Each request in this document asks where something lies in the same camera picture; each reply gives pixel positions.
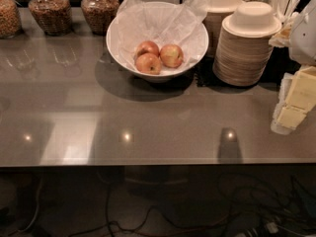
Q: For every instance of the red apple front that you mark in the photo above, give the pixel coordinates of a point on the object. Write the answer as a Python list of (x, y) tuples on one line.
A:
[(148, 63)]

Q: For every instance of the red apple back left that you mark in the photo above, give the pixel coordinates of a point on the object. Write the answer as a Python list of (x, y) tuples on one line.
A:
[(147, 46)]

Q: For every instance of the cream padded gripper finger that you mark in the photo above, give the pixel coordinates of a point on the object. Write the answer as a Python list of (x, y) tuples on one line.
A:
[(301, 96), (290, 117)]

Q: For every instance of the glass jar of cereal middle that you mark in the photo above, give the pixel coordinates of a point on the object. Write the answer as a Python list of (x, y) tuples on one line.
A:
[(52, 16)]

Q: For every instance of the black mat under bowl stacks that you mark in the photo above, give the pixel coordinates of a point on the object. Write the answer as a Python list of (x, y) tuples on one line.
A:
[(278, 64)]

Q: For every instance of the red apple right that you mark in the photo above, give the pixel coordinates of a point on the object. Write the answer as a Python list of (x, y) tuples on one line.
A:
[(171, 55)]

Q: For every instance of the rear stack of paper bowls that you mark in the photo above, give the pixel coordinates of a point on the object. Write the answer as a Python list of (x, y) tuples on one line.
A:
[(217, 11)]

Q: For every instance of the white ceramic bowl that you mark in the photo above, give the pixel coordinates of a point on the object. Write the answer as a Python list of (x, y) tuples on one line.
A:
[(113, 43)]

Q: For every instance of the glass jar left edge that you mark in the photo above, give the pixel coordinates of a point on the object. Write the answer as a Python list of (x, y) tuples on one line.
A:
[(10, 20)]

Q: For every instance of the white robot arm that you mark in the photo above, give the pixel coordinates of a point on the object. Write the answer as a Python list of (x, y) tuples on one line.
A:
[(302, 49)]

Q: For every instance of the red apple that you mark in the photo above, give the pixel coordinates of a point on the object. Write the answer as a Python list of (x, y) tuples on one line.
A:
[(148, 63), (171, 55), (147, 46)]

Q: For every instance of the stack of paper bowls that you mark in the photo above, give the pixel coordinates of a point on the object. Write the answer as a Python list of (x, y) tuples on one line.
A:
[(217, 11), (243, 49)]

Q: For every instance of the white paper bowl liner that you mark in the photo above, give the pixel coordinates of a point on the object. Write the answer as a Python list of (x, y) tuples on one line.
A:
[(154, 23)]

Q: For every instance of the front stack of paper bowls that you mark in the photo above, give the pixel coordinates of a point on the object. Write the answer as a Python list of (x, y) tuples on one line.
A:
[(243, 49)]

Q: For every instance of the glass jar of nuts right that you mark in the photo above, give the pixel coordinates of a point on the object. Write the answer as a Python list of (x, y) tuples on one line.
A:
[(99, 14)]

